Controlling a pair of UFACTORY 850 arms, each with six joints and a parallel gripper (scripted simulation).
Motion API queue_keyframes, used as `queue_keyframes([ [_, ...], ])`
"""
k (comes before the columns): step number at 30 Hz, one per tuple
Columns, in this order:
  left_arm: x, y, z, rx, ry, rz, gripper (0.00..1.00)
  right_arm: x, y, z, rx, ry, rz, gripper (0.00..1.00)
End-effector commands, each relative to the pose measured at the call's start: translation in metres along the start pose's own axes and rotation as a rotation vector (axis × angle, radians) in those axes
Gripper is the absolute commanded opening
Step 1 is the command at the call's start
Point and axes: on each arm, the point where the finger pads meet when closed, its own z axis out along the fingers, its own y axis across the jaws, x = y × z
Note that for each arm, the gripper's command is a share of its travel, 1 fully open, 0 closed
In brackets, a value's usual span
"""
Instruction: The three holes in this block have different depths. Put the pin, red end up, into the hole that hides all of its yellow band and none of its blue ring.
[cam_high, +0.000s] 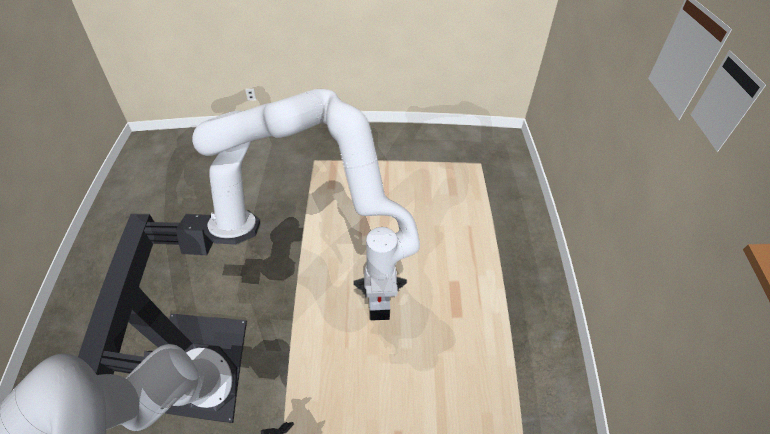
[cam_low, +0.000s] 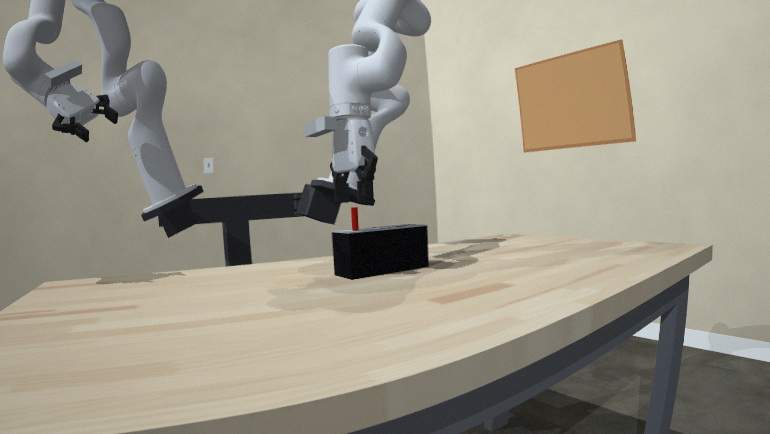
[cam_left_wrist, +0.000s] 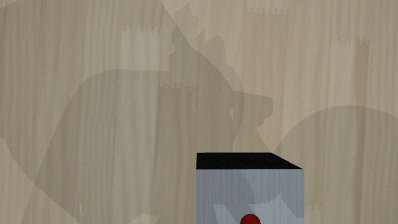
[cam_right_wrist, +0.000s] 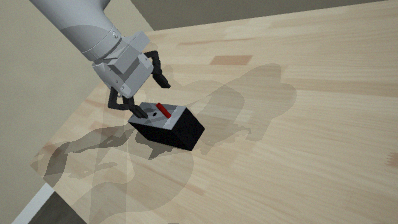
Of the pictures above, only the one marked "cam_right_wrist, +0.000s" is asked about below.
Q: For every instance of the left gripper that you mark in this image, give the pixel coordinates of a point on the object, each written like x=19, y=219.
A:
x=130, y=82

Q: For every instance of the black rectangular block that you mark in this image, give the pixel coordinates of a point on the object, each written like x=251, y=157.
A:
x=181, y=130

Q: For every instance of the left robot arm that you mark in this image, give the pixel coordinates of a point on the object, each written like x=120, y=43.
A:
x=85, y=25

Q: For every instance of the red and grey striped pin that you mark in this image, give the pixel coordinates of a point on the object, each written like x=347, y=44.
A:
x=163, y=110

